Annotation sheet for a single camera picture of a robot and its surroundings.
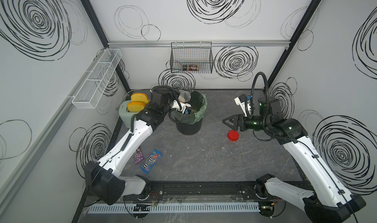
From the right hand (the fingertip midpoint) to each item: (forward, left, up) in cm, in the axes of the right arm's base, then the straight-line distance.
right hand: (227, 121), depth 65 cm
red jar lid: (+8, -10, -29) cm, 32 cm away
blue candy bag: (-9, +39, -29) cm, 49 cm away
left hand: (+18, +27, +3) cm, 32 cm away
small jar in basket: (+38, +16, +1) cm, 41 cm away
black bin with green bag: (+6, +17, -13) cm, 22 cm away
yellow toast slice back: (+19, +47, -7) cm, 51 cm away
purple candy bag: (-6, +48, -29) cm, 56 cm away
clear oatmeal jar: (+18, +20, -3) cm, 27 cm away
